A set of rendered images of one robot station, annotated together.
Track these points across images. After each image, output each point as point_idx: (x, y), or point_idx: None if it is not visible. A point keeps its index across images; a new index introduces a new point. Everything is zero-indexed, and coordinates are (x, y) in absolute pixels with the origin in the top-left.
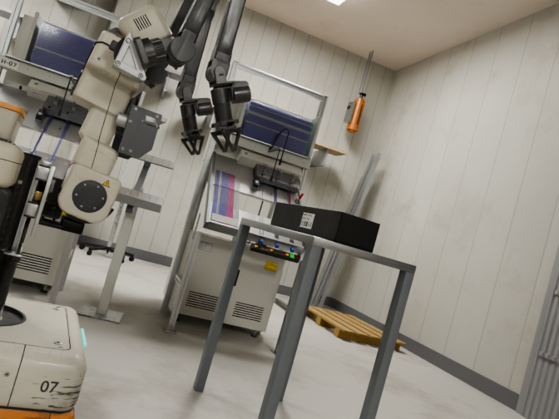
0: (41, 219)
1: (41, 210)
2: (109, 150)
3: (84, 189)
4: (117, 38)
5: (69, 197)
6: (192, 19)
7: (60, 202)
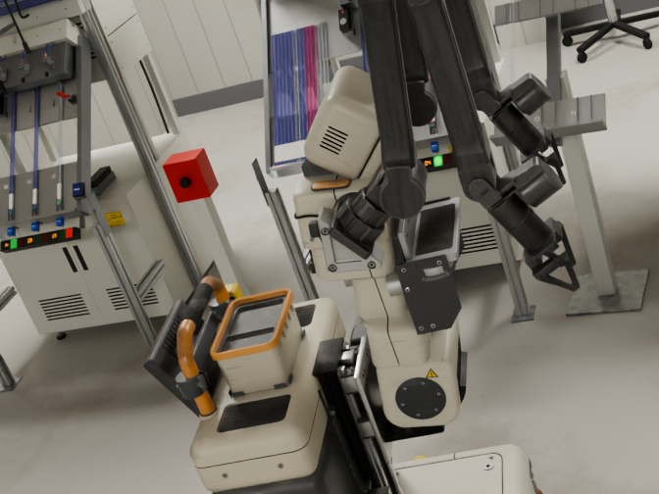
0: (385, 434)
1: (377, 431)
2: (406, 332)
3: (408, 394)
4: (316, 198)
5: (397, 411)
6: (388, 138)
7: (390, 420)
